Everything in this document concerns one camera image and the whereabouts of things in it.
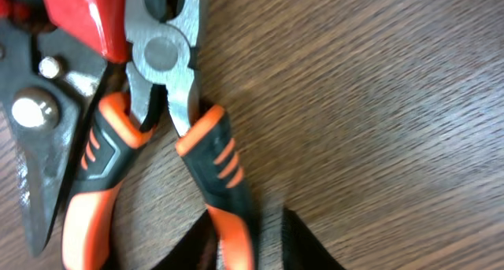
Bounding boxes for red handled cutter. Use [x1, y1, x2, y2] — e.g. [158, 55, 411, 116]
[1, 0, 128, 256]

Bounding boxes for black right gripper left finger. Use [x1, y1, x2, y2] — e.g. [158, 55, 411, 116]
[152, 211, 218, 270]

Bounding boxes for orange black needle-nose pliers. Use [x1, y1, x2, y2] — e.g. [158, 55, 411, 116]
[61, 0, 258, 269]

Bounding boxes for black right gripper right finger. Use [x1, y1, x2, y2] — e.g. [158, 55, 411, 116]
[281, 208, 346, 270]

